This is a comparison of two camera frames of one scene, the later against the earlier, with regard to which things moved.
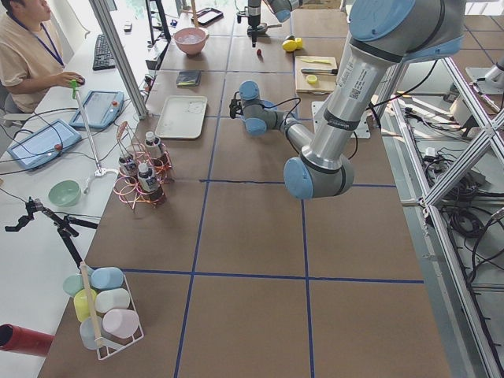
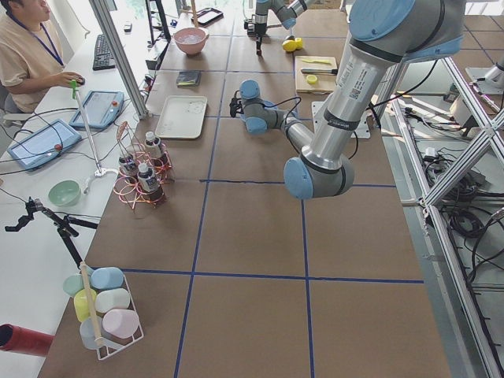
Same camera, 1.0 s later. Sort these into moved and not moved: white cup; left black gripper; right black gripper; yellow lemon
Moved: right black gripper
Not moved: white cup; left black gripper; yellow lemon
